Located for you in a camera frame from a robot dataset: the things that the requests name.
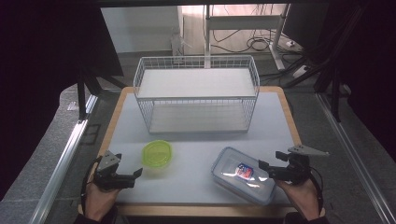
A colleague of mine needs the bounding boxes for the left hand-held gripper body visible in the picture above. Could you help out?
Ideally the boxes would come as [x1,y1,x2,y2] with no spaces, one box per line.
[92,150,136,191]

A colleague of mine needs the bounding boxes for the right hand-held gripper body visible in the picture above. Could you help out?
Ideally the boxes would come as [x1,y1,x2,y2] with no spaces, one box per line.
[268,145,330,185]

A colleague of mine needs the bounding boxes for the green round plastic container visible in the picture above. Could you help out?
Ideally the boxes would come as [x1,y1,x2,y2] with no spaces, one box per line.
[141,139,174,169]

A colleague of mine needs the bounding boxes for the clear rectangular container blue rim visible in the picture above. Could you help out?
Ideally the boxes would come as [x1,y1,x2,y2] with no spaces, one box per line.
[210,147,277,206]

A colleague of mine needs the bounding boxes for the white wire shelf rack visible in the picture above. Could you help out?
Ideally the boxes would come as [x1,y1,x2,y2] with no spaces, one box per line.
[133,55,261,135]

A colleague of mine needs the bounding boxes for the person's left hand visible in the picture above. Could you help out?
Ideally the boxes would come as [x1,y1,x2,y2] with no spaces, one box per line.
[84,182,121,222]

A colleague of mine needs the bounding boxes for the person's right hand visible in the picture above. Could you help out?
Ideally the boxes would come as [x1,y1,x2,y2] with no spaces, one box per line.
[275,177,321,220]

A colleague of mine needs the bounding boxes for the grey table mat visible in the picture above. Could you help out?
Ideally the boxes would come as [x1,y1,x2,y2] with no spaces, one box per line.
[92,91,312,206]

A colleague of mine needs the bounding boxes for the black metal stand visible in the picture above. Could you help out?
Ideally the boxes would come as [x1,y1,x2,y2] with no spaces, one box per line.
[76,66,127,121]
[314,60,344,123]

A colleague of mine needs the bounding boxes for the white power strip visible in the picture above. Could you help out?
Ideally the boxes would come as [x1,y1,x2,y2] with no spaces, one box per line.
[292,64,310,79]

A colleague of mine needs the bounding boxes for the black curtain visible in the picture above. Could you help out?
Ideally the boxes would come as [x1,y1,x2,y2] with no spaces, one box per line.
[0,0,125,200]
[339,0,396,153]

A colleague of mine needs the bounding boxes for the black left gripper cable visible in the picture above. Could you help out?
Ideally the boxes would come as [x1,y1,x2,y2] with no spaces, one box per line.
[79,155,104,216]

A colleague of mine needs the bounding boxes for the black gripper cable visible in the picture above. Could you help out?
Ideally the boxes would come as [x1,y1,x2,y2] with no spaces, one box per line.
[79,155,104,216]
[308,166,325,217]

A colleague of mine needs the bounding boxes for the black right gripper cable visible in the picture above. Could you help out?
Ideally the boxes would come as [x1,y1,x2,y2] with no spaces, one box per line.
[308,166,325,217]

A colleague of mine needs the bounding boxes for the aluminium rail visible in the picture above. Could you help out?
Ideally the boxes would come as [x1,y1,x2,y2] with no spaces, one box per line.
[316,92,396,224]
[29,94,99,224]

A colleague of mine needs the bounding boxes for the black floor cables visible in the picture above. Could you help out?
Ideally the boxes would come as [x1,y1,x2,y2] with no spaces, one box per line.
[211,29,312,88]

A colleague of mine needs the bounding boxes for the white desk frame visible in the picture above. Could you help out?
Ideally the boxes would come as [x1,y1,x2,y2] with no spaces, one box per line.
[204,3,292,71]

